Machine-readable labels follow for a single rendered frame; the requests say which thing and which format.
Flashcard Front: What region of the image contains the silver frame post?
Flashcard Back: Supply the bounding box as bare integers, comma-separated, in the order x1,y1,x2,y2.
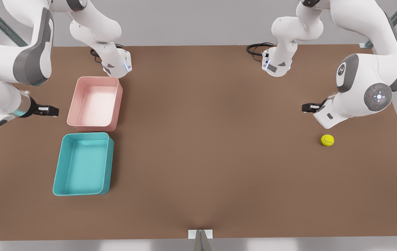
188,229,213,251
0,0,28,47
359,0,397,49

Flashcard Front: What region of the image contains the pink rectangular tray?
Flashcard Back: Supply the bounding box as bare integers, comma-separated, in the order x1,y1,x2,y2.
67,76,123,132

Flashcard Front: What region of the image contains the teal rectangular tray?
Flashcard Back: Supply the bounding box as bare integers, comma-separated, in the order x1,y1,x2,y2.
53,132,115,196

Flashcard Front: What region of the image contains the black cable loop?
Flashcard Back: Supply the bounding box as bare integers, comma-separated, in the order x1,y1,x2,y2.
247,43,275,62
90,44,124,63

